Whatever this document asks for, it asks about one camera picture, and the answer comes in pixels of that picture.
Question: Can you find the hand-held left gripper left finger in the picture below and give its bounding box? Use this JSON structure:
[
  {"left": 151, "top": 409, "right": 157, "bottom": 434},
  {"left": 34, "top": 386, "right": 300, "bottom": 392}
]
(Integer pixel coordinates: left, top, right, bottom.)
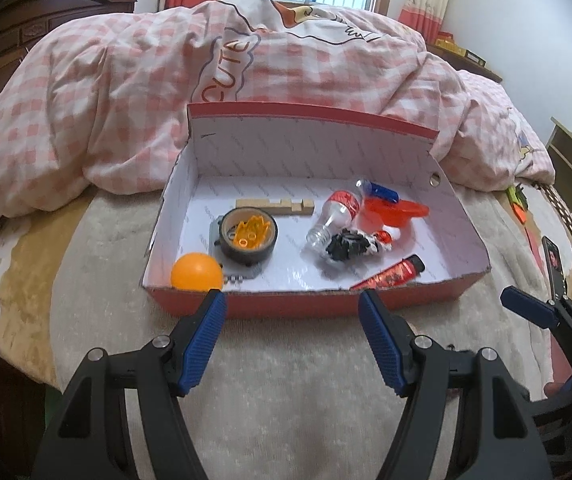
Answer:
[{"left": 30, "top": 289, "right": 228, "bottom": 480}]

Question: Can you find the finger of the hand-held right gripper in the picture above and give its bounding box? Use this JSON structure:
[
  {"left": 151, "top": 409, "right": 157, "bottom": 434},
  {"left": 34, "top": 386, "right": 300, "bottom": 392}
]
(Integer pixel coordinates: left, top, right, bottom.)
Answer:
[{"left": 500, "top": 286, "right": 572, "bottom": 361}]

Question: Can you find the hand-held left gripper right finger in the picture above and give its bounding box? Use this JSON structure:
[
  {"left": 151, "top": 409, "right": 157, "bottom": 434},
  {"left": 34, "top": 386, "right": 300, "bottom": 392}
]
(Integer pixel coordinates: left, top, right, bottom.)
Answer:
[{"left": 358, "top": 289, "right": 552, "bottom": 480}]

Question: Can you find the orange ball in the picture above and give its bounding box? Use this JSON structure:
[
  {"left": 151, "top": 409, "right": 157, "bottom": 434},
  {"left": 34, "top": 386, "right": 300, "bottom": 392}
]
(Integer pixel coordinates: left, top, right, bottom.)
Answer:
[{"left": 171, "top": 253, "right": 224, "bottom": 292}]

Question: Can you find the red tube with black cap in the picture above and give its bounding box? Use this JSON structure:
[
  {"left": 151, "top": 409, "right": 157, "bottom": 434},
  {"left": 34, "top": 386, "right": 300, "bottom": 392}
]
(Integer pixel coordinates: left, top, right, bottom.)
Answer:
[{"left": 350, "top": 255, "right": 425, "bottom": 291}]

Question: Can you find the grey plastic plate with holes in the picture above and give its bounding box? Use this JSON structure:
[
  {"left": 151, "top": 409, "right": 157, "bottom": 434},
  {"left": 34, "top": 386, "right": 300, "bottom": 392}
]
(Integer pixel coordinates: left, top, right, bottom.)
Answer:
[{"left": 208, "top": 220, "right": 263, "bottom": 283}]

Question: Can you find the black tape roll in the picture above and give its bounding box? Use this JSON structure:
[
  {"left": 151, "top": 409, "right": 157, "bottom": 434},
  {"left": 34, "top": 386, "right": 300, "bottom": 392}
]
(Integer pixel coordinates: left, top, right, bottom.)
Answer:
[{"left": 218, "top": 210, "right": 279, "bottom": 266}]

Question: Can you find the orange plastic gear piece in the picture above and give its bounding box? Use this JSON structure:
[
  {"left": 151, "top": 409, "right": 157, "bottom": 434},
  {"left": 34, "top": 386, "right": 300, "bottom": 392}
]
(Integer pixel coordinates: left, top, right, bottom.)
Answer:
[{"left": 233, "top": 216, "right": 271, "bottom": 250}]

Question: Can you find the red plastic funnel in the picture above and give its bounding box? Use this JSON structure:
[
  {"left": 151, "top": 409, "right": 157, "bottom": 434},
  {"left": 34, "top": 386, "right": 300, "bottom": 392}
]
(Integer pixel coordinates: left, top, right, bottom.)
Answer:
[{"left": 363, "top": 198, "right": 430, "bottom": 228}]

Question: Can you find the clear bottle with red label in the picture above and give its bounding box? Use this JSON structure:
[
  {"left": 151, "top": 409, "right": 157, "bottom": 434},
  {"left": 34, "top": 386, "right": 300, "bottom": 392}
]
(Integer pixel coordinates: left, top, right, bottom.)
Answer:
[{"left": 306, "top": 190, "right": 363, "bottom": 251}]

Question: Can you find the notched wooden block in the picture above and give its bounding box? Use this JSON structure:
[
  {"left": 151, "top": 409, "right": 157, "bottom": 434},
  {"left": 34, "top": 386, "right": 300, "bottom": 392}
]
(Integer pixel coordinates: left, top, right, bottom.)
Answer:
[{"left": 236, "top": 198, "right": 315, "bottom": 218}]

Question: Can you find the blue plastic handle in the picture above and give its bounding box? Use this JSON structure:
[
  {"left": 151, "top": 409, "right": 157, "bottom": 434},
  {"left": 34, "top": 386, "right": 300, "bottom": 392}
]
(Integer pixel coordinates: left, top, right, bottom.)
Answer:
[{"left": 356, "top": 179, "right": 399, "bottom": 204}]

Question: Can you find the red cardboard box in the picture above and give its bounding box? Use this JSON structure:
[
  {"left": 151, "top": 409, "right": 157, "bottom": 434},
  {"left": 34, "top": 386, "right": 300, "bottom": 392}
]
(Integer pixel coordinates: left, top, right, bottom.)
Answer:
[{"left": 140, "top": 101, "right": 492, "bottom": 320}]

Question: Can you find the black smartphone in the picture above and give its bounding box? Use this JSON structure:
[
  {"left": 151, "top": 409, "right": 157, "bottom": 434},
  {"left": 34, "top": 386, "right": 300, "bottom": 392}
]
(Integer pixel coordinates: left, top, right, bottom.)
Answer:
[{"left": 541, "top": 236, "right": 568, "bottom": 306}]

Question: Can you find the white terry towel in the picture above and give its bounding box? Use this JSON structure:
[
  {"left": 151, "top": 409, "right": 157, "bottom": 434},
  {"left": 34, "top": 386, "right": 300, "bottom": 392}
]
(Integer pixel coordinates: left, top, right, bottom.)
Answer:
[{"left": 53, "top": 187, "right": 572, "bottom": 480}]

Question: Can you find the orange green plastic toy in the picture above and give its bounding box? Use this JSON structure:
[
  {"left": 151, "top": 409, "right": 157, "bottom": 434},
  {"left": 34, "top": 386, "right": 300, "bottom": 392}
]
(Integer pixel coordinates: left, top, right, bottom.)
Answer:
[{"left": 506, "top": 185, "right": 529, "bottom": 223}]

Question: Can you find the wooden side table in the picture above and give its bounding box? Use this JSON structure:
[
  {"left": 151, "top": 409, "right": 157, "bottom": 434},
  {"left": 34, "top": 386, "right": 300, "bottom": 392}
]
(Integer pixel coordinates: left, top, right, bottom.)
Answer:
[{"left": 426, "top": 42, "right": 504, "bottom": 83}]

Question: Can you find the pink checked quilt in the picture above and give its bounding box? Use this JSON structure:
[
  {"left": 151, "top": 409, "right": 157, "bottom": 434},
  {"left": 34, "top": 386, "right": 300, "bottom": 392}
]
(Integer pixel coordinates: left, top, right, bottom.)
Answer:
[{"left": 0, "top": 0, "right": 557, "bottom": 221}]

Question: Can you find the yellow red box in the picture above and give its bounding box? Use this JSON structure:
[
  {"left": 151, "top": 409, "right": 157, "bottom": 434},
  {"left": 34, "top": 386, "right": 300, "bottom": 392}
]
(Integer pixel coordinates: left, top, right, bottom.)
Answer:
[{"left": 435, "top": 32, "right": 468, "bottom": 55}]

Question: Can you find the dark wooden bed frame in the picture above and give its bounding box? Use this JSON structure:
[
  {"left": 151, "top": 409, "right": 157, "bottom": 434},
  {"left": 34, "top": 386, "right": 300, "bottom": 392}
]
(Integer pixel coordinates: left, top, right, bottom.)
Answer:
[{"left": 0, "top": 0, "right": 139, "bottom": 461}]

